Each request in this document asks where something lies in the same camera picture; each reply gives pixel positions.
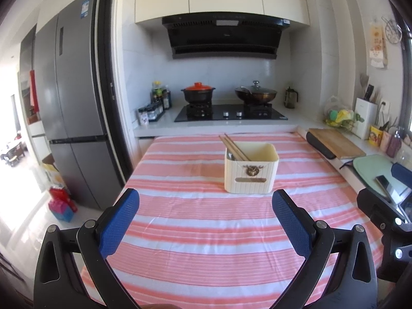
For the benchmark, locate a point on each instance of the pink striped tablecloth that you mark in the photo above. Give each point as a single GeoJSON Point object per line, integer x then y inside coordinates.
{"type": "Point", "coordinates": [199, 231]}

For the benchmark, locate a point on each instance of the dark wok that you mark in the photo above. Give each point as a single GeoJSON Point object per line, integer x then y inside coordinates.
{"type": "Point", "coordinates": [256, 97]}

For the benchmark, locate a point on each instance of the glass wok lid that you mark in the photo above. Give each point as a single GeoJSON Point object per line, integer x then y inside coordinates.
{"type": "Point", "coordinates": [256, 87]}

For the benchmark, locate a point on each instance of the steel spoon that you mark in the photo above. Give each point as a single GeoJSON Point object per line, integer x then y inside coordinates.
{"type": "Point", "coordinates": [230, 155]}

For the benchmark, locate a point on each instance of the wooden cutting board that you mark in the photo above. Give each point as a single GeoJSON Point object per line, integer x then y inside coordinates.
{"type": "Point", "coordinates": [341, 143]}

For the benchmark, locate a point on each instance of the white spice jar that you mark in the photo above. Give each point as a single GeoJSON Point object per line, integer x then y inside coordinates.
{"type": "Point", "coordinates": [143, 116]}

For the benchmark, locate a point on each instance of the black clay pot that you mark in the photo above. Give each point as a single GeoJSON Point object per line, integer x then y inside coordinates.
{"type": "Point", "coordinates": [198, 96]}

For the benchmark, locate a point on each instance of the red pot lid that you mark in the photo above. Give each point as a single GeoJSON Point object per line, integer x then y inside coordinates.
{"type": "Point", "coordinates": [198, 87]}

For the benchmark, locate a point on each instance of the red hanging cloth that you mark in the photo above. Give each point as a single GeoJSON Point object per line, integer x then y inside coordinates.
{"type": "Point", "coordinates": [33, 88]}

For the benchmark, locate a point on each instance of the black smartphone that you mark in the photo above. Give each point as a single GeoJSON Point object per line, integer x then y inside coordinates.
{"type": "Point", "coordinates": [384, 185]}

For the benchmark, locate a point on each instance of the grey refrigerator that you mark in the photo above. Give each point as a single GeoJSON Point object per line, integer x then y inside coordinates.
{"type": "Point", "coordinates": [77, 103]}

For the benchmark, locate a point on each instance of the red packages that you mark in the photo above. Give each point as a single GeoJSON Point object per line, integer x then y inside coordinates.
{"type": "Point", "coordinates": [62, 204]}

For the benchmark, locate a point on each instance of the green cutting board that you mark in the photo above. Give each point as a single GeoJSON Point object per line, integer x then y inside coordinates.
{"type": "Point", "coordinates": [370, 165]}

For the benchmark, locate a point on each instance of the white wall outlet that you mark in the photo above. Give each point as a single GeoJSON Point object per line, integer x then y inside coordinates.
{"type": "Point", "coordinates": [384, 107]}

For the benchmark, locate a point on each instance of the white knife block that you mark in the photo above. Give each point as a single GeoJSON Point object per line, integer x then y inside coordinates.
{"type": "Point", "coordinates": [365, 122]}

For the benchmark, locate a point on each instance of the black range hood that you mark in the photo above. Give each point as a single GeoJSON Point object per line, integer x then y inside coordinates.
{"type": "Point", "coordinates": [225, 35]}

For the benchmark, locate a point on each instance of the hanging wall calendar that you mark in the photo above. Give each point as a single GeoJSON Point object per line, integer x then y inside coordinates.
{"type": "Point", "coordinates": [378, 45]}

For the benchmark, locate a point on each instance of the garlic bulb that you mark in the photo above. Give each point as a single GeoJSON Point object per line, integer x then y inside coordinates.
{"type": "Point", "coordinates": [407, 140]}

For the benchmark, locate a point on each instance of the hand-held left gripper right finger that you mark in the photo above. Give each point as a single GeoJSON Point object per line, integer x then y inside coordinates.
{"type": "Point", "coordinates": [291, 222]}

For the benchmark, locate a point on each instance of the yellow printed cup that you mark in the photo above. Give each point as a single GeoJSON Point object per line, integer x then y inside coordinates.
{"type": "Point", "coordinates": [375, 135]}

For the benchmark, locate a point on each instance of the black padded pouch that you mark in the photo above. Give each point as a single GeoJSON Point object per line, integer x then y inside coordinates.
{"type": "Point", "coordinates": [318, 146]}

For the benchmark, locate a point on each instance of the black gas stove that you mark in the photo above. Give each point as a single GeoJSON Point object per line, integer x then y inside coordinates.
{"type": "Point", "coordinates": [231, 114]}

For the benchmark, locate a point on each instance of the cardboard box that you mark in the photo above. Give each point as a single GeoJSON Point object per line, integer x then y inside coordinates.
{"type": "Point", "coordinates": [51, 170]}

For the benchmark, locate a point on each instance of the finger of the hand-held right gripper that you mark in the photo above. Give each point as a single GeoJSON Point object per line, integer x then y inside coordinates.
{"type": "Point", "coordinates": [370, 201]}
{"type": "Point", "coordinates": [400, 173]}

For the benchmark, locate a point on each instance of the pink cup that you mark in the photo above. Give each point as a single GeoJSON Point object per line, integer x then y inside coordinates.
{"type": "Point", "coordinates": [386, 141]}

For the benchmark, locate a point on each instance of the yellow green plastic bags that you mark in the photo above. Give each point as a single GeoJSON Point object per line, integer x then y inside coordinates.
{"type": "Point", "coordinates": [338, 116]}

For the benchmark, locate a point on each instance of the rack of spice jars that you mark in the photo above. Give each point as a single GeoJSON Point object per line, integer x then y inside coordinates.
{"type": "Point", "coordinates": [156, 111]}

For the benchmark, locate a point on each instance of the wooden chopstick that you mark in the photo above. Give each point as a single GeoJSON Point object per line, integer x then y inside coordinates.
{"type": "Point", "coordinates": [233, 149]}
{"type": "Point", "coordinates": [236, 148]}
{"type": "Point", "coordinates": [239, 148]}

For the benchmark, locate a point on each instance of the cream ribbed utensil box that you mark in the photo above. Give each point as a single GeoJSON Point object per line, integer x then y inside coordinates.
{"type": "Point", "coordinates": [251, 180]}

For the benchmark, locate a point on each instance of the purple bottle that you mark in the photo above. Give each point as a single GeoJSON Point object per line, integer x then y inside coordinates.
{"type": "Point", "coordinates": [394, 144]}

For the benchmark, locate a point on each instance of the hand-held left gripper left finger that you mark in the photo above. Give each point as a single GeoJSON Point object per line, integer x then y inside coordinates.
{"type": "Point", "coordinates": [119, 222]}

